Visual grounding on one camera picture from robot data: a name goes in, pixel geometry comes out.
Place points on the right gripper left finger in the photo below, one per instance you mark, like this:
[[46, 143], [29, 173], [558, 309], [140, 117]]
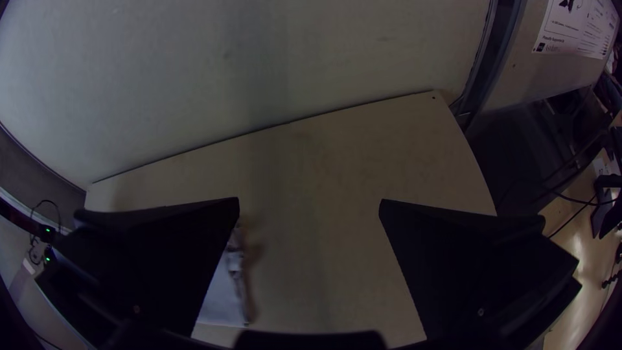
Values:
[[146, 262]]

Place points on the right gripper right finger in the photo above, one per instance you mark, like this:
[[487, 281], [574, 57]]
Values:
[[476, 267]]

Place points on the white t-shirt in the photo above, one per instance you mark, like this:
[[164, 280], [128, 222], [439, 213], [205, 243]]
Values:
[[221, 296]]

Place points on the white paper poster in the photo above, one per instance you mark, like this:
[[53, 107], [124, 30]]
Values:
[[578, 26]]

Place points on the grey metal partition post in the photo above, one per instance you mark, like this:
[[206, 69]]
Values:
[[491, 58]]

